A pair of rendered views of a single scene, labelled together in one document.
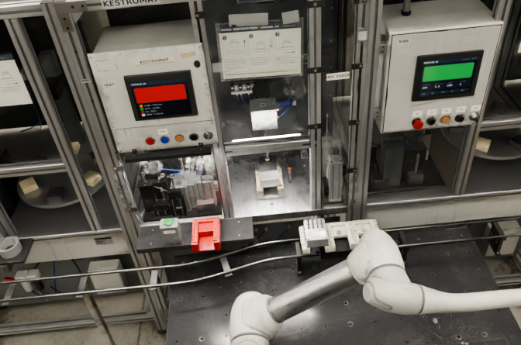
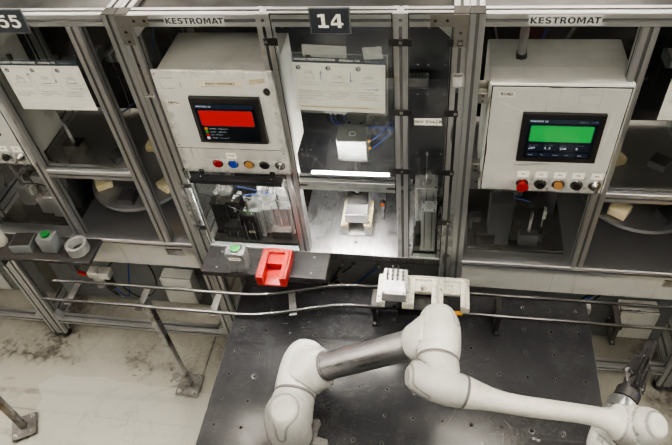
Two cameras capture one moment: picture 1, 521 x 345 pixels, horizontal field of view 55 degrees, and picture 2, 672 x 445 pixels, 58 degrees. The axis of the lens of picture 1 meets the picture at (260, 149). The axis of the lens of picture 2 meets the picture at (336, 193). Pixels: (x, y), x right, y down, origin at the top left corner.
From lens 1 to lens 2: 48 cm
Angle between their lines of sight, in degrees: 12
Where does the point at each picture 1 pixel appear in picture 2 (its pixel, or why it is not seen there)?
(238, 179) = (326, 205)
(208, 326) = (264, 364)
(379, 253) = (433, 334)
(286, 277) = (359, 325)
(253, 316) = (300, 369)
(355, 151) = (449, 203)
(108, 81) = (172, 98)
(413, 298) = (455, 392)
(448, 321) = not seen: hidden behind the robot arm
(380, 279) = (424, 364)
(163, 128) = (232, 152)
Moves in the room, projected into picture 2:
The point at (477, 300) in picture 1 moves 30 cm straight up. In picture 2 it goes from (530, 406) to (546, 354)
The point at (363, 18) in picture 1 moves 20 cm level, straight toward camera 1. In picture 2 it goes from (459, 62) to (441, 101)
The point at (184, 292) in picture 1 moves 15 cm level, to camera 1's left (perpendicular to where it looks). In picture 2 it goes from (248, 322) to (215, 319)
